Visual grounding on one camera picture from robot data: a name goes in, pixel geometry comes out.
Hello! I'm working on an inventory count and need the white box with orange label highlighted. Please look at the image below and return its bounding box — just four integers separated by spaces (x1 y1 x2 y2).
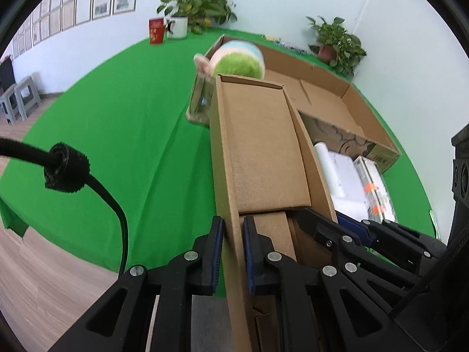
354 155 399 224

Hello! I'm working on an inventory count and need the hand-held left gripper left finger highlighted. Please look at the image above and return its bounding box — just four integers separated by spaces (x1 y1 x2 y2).
49 216 225 352

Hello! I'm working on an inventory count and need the white plastic tray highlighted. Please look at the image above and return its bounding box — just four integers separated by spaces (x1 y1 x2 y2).
328 151 370 222

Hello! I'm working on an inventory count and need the green pothos plant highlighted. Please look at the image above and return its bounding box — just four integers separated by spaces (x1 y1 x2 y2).
157 0 238 34

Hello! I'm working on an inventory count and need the green plant in brown pot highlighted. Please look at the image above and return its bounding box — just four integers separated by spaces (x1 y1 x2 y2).
306 15 367 78

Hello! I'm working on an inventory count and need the large cardboard box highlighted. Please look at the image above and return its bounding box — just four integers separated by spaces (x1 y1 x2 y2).
186 34 402 175

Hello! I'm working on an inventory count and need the narrow cardboard box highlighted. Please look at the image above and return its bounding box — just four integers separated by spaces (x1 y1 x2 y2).
209 74 339 352

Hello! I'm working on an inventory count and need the white enamel mug planter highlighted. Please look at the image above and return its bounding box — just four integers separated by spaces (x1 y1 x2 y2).
166 15 189 40

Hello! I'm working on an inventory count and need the white foam roll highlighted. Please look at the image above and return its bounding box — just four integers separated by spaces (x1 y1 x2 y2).
313 142 339 209

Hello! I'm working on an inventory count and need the row of framed wall posters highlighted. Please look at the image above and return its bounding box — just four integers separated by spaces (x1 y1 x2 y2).
11 0 142 59

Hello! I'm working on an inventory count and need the brown flower pot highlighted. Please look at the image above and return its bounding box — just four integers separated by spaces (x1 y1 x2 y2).
317 44 337 63

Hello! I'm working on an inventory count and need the red box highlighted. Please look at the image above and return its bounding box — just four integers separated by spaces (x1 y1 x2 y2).
149 18 168 45

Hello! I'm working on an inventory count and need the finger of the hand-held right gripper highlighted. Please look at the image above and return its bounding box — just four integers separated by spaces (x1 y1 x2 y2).
336 212 446 276
297 208 422 301

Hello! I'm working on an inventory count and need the pastel striped plush toy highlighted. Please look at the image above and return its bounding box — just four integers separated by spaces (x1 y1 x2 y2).
193 41 265 81

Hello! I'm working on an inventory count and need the green table cloth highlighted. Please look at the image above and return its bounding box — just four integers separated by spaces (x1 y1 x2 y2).
0 31 440 275

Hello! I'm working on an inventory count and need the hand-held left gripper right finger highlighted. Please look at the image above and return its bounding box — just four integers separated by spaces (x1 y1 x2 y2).
244 216 407 352

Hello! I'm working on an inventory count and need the black cable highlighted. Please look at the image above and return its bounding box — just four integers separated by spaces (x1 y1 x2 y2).
0 137 128 275

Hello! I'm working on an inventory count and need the grey plastic stool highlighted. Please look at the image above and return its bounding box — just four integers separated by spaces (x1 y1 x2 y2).
0 82 20 124
14 75 44 121

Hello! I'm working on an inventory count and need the black monitor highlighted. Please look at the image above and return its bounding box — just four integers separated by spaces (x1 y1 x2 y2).
0 58 15 94

